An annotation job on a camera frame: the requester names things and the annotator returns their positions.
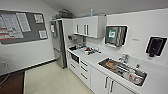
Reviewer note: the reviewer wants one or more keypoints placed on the small wall label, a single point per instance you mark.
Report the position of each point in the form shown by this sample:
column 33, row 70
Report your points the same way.
column 135, row 40

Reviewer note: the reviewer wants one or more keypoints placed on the white drawer stack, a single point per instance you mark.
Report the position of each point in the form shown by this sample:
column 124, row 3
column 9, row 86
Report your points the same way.
column 85, row 71

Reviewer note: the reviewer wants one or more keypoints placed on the stainless steel refrigerator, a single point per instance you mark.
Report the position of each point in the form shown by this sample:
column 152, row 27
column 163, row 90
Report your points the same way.
column 59, row 43

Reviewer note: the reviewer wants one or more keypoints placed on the grey wall bulletin board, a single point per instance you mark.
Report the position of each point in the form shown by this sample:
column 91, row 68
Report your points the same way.
column 31, row 28

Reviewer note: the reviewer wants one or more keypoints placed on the grey dish drying rack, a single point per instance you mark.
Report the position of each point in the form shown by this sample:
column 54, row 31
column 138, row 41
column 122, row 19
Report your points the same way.
column 88, row 50

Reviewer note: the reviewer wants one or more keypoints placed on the black soap dispenser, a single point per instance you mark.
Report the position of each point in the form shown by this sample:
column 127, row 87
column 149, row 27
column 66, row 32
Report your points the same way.
column 155, row 46

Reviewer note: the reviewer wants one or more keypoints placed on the white low wall outlet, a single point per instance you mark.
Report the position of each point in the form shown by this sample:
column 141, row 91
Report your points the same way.
column 5, row 63

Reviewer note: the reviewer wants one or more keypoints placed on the white two-door base cabinet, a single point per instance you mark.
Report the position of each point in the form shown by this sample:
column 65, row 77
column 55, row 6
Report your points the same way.
column 106, row 83

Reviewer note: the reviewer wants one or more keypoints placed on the stainless steel sink basin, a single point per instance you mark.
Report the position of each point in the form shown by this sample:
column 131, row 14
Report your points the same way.
column 120, row 74

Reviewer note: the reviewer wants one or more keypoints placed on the brown food container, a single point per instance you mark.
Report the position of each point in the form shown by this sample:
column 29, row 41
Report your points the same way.
column 111, row 64

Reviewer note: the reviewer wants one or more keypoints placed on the blue bottle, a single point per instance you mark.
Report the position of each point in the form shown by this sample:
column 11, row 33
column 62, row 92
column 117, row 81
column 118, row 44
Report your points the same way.
column 91, row 12

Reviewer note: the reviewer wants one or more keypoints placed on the white wall cabinet wide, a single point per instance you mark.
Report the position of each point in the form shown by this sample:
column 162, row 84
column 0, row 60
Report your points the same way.
column 88, row 26

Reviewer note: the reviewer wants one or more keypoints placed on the dark basket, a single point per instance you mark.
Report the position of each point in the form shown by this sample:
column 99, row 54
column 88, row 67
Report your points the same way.
column 65, row 14

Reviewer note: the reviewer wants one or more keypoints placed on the white wide drawer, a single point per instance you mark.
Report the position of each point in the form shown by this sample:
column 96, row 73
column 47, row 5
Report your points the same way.
column 73, row 66

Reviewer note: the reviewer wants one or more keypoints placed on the chrome sink faucet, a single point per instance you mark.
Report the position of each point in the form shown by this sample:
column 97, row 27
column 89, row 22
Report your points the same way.
column 124, row 59

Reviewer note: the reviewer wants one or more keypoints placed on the white mug red print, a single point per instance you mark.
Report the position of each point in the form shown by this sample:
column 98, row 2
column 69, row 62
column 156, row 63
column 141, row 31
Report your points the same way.
column 131, row 76

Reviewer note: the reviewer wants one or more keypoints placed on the black built-in microwave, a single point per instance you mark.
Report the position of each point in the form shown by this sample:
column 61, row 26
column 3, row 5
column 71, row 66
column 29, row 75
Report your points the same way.
column 74, row 58

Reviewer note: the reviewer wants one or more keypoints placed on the grey paper towel dispenser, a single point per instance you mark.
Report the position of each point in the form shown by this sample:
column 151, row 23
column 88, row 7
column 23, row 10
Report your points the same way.
column 115, row 35

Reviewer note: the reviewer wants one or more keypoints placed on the white paper sheet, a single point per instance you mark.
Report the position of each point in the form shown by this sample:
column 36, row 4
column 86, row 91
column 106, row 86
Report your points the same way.
column 23, row 22
column 38, row 18
column 43, row 34

